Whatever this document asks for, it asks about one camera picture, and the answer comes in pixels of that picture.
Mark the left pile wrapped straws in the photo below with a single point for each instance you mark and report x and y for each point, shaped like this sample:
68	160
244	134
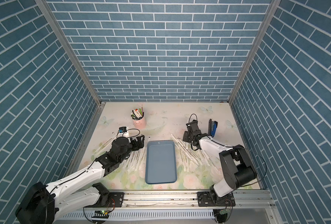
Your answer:
136	159

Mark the blue plastic storage tray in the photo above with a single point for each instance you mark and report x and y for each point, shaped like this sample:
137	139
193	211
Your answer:
160	162

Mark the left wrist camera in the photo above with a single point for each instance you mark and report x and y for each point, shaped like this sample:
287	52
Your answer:
123	131

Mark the aluminium front rail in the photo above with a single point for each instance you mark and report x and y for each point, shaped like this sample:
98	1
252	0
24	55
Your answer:
168	199

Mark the white slotted cable duct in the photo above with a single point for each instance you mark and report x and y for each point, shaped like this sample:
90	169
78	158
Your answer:
136	215

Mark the green circuit board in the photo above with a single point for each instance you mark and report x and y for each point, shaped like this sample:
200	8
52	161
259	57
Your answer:
103	214

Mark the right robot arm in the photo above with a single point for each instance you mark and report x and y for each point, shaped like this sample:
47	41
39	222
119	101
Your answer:
236	165

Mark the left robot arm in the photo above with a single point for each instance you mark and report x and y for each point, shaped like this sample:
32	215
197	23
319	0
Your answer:
46	203

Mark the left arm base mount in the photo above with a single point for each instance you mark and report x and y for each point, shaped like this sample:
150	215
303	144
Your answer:
110	200

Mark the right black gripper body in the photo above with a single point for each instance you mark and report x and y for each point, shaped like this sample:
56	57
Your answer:
187	137

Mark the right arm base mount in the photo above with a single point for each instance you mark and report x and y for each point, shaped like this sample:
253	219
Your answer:
209	198

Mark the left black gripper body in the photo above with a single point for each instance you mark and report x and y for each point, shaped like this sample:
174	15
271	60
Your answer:
134	147

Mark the pink pen cup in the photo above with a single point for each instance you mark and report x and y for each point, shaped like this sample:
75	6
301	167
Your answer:
140	124

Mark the right pile wrapped straws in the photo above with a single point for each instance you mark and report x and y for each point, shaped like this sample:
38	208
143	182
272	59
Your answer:
189	156

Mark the black and blue stapler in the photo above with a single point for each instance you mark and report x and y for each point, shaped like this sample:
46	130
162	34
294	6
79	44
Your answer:
212	127

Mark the pile wrapped straws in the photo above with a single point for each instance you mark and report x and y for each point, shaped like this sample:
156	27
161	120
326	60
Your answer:
136	159
189	156

